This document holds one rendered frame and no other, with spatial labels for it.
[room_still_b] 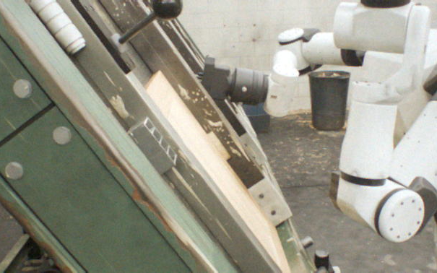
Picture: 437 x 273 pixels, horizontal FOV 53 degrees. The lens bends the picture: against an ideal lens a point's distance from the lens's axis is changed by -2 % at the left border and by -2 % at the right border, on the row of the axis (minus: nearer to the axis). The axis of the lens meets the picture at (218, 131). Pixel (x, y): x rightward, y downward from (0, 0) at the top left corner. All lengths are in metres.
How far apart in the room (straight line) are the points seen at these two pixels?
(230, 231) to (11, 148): 0.38
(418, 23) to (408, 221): 0.27
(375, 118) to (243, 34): 5.56
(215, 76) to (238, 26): 5.06
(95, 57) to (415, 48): 0.41
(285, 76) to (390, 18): 0.51
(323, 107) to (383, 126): 4.72
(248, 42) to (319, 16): 1.02
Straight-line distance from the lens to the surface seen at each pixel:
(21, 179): 0.40
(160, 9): 0.55
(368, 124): 0.64
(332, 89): 5.29
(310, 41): 1.32
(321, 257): 1.25
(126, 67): 0.61
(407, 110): 0.90
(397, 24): 0.62
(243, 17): 6.15
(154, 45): 1.03
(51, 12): 0.59
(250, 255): 0.70
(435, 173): 0.72
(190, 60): 1.46
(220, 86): 1.10
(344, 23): 0.64
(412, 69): 0.62
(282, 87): 1.10
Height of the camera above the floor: 1.43
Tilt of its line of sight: 15 degrees down
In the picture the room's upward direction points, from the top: 3 degrees counter-clockwise
